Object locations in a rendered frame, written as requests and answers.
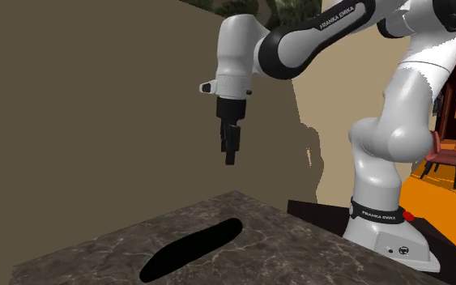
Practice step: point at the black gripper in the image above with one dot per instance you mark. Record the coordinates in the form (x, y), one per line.
(231, 108)

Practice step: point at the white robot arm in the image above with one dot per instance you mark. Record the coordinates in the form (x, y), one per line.
(385, 130)

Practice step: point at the black oblong object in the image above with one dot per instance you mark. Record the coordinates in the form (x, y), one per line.
(192, 250)

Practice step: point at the dark robot stand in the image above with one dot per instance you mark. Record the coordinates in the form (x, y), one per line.
(322, 219)

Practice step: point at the red chair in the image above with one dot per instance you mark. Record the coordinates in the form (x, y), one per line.
(444, 156)

